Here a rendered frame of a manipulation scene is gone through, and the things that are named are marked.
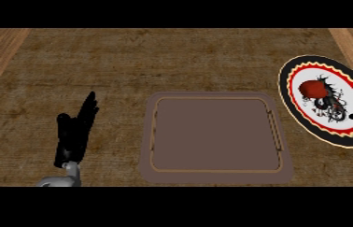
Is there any brown woven table mat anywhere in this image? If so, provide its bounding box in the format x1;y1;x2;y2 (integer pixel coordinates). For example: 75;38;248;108
0;28;353;188

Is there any black-rimmed patterned white plate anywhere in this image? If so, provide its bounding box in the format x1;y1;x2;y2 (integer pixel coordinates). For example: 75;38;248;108
278;54;353;149

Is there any brown rectangular tray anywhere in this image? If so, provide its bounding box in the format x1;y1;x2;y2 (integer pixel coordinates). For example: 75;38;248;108
140;92;297;185

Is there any red bell pepper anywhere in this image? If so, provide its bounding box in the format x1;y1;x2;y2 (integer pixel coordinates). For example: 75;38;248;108
298;79;331;100

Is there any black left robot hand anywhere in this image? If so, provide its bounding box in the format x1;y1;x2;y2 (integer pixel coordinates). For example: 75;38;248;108
52;91;100;169

